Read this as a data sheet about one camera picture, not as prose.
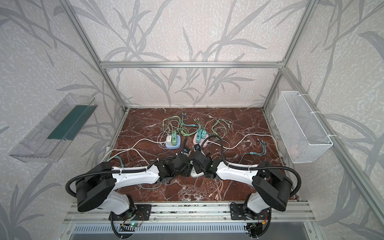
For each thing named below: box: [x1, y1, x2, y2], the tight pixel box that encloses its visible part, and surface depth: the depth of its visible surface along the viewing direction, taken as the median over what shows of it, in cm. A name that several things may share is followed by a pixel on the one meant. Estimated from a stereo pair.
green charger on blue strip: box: [171, 131, 178, 146], surface depth 95 cm
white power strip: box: [190, 166, 205, 178], surface depth 80 cm
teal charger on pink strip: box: [196, 129, 207, 143], surface depth 98 cm
